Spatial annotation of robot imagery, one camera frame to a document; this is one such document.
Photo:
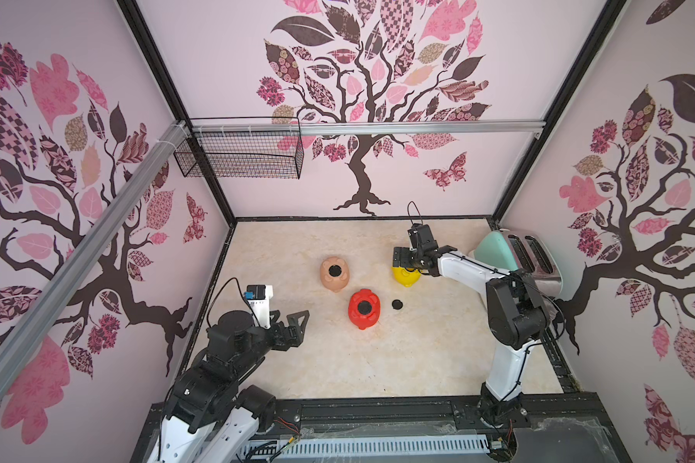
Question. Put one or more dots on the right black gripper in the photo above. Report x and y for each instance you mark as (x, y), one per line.
(411, 258)

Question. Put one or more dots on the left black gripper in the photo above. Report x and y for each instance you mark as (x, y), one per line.
(296, 334)

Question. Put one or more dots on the yellow piggy bank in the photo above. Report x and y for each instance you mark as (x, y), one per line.
(406, 277)

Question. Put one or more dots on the red piggy bank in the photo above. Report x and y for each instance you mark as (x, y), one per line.
(364, 322)

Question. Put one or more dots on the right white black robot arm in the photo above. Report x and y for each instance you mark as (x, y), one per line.
(517, 314)

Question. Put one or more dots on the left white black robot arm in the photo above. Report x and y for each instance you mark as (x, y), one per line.
(210, 414)

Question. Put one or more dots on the mint green toaster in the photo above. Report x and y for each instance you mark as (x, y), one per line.
(514, 250)

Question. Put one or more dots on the back aluminium rail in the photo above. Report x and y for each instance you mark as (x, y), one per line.
(339, 129)

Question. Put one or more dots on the aluminium rail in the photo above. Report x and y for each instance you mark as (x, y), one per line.
(339, 129)
(25, 338)

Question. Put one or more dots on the white cable duct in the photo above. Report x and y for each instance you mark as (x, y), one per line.
(352, 448)

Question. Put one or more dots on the black wire basket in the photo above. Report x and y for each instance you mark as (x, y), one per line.
(243, 148)

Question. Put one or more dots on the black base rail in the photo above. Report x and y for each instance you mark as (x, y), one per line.
(463, 411)

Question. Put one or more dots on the left aluminium rail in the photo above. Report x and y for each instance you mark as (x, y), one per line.
(25, 338)

